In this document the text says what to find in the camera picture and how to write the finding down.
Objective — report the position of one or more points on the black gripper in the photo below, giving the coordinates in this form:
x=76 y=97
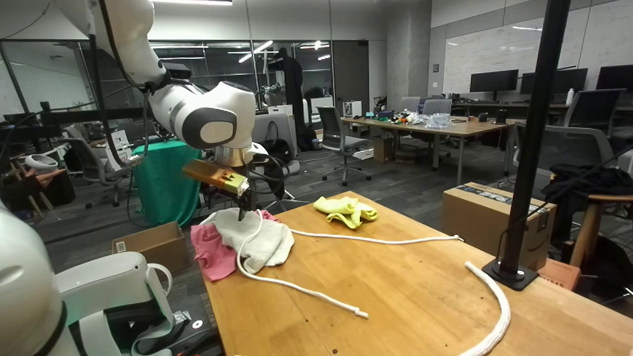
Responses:
x=246 y=195

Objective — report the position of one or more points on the white towel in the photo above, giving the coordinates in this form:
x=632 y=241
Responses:
x=260 y=239

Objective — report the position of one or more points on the hot pink cloth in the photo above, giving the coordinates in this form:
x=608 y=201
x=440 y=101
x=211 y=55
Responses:
x=211 y=253

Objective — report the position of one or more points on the yellow cloth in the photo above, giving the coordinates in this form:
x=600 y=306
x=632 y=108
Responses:
x=347 y=209

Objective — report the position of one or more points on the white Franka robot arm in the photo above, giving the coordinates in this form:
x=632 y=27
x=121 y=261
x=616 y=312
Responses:
x=199 y=118

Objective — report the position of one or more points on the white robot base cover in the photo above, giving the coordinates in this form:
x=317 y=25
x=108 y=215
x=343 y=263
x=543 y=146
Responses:
x=100 y=282

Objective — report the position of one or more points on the operator hand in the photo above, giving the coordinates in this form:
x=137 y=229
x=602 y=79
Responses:
x=50 y=178

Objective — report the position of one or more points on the green cloth cover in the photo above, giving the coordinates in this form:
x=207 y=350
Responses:
x=165 y=190

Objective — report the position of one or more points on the small open cardboard box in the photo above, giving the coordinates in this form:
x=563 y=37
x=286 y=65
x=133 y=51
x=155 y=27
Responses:
x=155 y=245

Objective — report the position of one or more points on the dark swivel chair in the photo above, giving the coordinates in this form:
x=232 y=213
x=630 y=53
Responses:
x=333 y=130

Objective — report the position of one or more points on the white VR controller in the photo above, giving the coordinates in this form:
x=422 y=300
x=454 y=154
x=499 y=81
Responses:
x=40 y=162

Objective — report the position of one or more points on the long wooden desk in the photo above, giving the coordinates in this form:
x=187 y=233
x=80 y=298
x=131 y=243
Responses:
x=456 y=128

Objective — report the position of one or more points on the cardboard box with black tape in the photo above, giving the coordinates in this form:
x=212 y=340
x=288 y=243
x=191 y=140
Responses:
x=487 y=217

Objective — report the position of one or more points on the black computer monitor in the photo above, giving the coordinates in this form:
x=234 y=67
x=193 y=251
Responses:
x=493 y=79
x=555 y=79
x=616 y=77

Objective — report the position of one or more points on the black pole stand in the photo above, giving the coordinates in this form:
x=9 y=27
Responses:
x=527 y=130

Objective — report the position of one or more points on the reddish flat board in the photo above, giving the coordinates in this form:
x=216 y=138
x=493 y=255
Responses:
x=559 y=273

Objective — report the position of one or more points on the grey office chair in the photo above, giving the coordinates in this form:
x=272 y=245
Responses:
x=574 y=144

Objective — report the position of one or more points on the round wooden stool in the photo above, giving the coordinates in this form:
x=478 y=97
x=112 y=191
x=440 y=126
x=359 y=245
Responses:
x=596 y=217

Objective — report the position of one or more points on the black mount bar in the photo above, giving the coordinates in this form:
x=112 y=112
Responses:
x=66 y=116

